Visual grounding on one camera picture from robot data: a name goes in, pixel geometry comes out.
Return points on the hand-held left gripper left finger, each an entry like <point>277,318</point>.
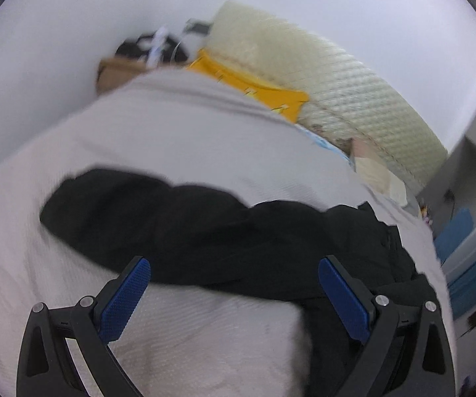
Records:
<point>123,295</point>

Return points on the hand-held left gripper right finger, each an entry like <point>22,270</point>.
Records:
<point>343,297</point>

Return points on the black garment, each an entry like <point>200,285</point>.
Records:
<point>229,231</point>

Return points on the blue folder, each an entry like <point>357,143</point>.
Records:
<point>455,231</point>

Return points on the light blue printed cloth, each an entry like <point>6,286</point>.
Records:
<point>324,142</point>

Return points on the grey cabinet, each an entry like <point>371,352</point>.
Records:
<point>465,198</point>

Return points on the grey bed sheet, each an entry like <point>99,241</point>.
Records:
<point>172,132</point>

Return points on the brown cardboard box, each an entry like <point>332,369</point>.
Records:
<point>116,75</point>

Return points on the black bag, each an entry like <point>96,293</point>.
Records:
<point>139,47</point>

